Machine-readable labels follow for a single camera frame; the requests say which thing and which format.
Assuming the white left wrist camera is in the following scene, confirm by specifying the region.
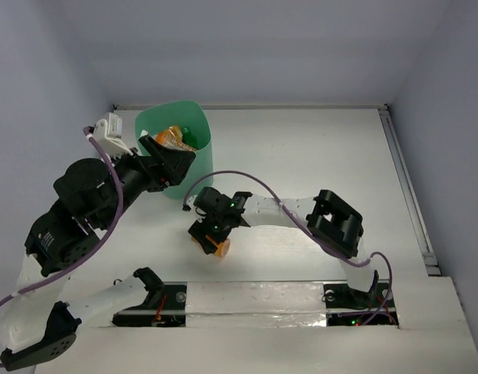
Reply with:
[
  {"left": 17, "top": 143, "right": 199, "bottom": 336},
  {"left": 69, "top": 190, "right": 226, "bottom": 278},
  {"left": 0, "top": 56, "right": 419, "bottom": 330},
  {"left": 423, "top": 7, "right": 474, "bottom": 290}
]
[{"left": 86, "top": 112, "right": 133, "bottom": 158}]

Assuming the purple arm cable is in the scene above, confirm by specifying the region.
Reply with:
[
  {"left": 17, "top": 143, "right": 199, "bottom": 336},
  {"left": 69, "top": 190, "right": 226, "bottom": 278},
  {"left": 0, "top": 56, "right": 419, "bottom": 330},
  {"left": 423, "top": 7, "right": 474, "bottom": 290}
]
[
  {"left": 0, "top": 126, "right": 125, "bottom": 369},
  {"left": 182, "top": 169, "right": 394, "bottom": 326}
]

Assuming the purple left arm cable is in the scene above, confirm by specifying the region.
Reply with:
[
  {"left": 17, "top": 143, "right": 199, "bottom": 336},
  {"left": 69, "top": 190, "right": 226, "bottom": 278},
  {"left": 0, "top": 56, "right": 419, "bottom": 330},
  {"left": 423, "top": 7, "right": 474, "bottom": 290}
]
[{"left": 0, "top": 126, "right": 125, "bottom": 369}]

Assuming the green plastic bin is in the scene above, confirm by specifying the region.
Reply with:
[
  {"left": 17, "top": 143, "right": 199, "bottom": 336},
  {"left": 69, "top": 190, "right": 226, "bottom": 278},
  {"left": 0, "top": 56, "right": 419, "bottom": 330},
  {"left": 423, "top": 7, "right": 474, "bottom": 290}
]
[{"left": 134, "top": 100, "right": 213, "bottom": 200}]

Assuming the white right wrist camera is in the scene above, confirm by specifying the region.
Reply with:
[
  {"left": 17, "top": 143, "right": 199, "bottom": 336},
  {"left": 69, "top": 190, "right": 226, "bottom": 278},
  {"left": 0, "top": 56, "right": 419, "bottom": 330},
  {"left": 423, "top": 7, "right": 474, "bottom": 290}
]
[{"left": 182, "top": 195, "right": 198, "bottom": 212}]

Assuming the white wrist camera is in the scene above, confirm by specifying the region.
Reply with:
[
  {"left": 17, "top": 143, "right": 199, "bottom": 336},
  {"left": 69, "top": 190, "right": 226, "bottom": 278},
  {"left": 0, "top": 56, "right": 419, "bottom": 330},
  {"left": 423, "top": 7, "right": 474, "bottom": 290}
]
[
  {"left": 182, "top": 195, "right": 198, "bottom": 212},
  {"left": 86, "top": 112, "right": 133, "bottom": 158}
]

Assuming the green plastic bottle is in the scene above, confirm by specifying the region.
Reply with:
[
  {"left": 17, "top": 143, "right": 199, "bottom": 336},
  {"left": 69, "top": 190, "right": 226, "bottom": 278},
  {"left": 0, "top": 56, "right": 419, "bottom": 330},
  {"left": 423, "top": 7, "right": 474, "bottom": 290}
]
[{"left": 181, "top": 127, "right": 200, "bottom": 150}]

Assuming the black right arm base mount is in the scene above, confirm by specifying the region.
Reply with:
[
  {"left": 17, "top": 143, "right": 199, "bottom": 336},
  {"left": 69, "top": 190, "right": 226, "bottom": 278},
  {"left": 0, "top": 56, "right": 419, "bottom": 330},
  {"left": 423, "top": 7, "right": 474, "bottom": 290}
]
[{"left": 321, "top": 281, "right": 398, "bottom": 327}]

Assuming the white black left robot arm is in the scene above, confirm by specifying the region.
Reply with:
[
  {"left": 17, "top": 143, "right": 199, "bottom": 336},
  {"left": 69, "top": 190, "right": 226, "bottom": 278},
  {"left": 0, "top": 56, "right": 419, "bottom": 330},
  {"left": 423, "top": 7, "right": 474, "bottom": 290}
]
[{"left": 0, "top": 136, "right": 196, "bottom": 372}]

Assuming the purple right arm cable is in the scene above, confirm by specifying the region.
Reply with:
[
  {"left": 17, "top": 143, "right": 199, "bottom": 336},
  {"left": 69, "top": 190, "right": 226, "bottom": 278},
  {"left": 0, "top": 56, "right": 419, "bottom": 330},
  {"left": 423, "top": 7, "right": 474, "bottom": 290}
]
[{"left": 182, "top": 169, "right": 394, "bottom": 326}]

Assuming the orange label clear tea bottle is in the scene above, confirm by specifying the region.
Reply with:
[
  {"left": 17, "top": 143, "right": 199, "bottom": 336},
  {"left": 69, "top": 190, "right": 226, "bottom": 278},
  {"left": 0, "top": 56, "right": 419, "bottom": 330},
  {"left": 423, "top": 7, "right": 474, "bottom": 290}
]
[{"left": 140, "top": 125, "right": 197, "bottom": 152}]

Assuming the orange juice bottle barcode label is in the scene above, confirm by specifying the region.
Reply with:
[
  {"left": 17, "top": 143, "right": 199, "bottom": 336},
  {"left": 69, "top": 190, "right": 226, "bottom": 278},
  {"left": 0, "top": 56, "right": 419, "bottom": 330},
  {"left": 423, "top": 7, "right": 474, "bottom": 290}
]
[{"left": 192, "top": 237, "right": 231, "bottom": 258}]

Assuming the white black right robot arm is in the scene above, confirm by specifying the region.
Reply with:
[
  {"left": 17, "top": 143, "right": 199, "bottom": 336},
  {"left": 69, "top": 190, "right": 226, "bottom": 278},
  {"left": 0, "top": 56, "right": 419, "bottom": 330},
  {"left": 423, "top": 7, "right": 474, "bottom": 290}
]
[{"left": 182, "top": 187, "right": 377, "bottom": 309}]

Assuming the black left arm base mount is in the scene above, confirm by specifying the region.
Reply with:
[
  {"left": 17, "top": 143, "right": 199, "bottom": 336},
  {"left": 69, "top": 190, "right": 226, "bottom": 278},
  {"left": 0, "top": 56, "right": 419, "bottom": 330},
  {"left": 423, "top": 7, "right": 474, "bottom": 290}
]
[{"left": 112, "top": 283, "right": 187, "bottom": 328}]

